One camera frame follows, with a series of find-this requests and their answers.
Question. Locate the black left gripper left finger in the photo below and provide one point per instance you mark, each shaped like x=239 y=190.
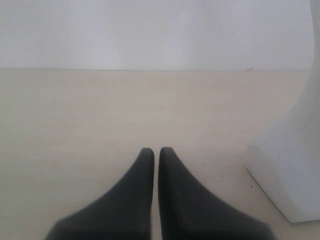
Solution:
x=123 y=213

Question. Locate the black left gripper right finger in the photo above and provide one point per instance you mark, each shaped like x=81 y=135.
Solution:
x=188 y=211

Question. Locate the white mannequin head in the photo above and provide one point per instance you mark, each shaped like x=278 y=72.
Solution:
x=285 y=159

